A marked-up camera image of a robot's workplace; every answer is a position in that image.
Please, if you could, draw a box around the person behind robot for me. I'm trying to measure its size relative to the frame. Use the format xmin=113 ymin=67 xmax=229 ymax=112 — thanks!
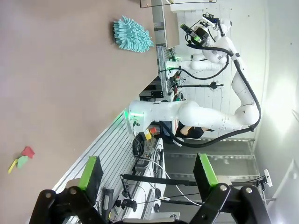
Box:
xmin=175 ymin=121 xmax=214 ymax=140

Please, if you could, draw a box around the yellow paper scrap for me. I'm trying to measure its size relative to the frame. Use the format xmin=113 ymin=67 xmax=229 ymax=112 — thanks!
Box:
xmin=8 ymin=158 xmax=19 ymax=174

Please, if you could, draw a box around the white thin cable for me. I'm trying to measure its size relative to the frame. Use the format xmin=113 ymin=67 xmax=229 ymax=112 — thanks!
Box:
xmin=149 ymin=161 xmax=202 ymax=206

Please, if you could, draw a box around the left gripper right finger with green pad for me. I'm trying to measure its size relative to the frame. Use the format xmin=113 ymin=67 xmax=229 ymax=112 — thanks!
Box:
xmin=190 ymin=153 xmax=273 ymax=224

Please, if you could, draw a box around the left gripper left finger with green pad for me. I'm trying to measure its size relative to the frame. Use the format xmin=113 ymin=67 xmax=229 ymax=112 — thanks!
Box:
xmin=29 ymin=155 xmax=106 ymax=224

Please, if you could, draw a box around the black coiled cable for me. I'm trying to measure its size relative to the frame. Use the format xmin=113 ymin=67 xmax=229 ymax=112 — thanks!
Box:
xmin=132 ymin=132 xmax=146 ymax=157

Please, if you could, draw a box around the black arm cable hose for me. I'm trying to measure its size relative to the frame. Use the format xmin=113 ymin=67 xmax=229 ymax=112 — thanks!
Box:
xmin=161 ymin=45 xmax=262 ymax=149

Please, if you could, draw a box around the brown-topped side table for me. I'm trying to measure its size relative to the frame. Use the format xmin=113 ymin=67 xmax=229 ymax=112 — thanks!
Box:
xmin=151 ymin=0 xmax=180 ymax=49

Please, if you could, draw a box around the teal chenille duster mitt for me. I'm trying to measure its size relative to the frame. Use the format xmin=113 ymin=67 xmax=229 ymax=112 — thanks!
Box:
xmin=113 ymin=15 xmax=155 ymax=53

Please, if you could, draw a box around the white webcam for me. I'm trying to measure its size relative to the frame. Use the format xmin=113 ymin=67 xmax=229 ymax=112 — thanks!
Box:
xmin=256 ymin=169 xmax=273 ymax=192

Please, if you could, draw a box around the yellow emergency stop box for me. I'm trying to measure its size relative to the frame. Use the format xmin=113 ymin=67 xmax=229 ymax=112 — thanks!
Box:
xmin=143 ymin=127 xmax=159 ymax=141

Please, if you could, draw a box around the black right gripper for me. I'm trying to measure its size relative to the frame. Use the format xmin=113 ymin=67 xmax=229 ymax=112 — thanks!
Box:
xmin=179 ymin=23 xmax=210 ymax=49

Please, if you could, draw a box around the slotted aluminium base plate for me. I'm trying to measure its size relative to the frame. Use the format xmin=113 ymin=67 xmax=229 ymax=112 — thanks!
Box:
xmin=52 ymin=45 xmax=170 ymax=203

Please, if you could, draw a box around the metal wire rack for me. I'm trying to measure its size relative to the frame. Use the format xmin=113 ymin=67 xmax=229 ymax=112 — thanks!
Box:
xmin=163 ymin=138 xmax=260 ymax=203

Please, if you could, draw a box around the black camera stand pole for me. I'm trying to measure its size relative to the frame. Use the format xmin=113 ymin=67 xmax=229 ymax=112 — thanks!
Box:
xmin=173 ymin=81 xmax=224 ymax=91

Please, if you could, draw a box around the black handheld controller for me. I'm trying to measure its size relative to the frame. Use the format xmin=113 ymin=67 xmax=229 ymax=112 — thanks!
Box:
xmin=102 ymin=187 xmax=114 ymax=217

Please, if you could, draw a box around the green paper scrap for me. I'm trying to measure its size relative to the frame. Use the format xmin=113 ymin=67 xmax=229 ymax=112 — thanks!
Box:
xmin=16 ymin=155 xmax=29 ymax=169

